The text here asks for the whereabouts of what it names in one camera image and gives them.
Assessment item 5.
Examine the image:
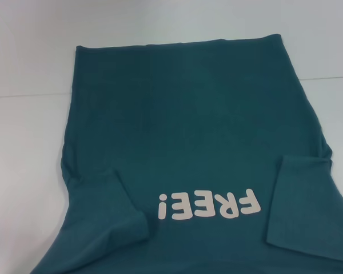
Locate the teal FREE print t-shirt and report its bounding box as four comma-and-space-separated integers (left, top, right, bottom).
28, 34, 343, 274

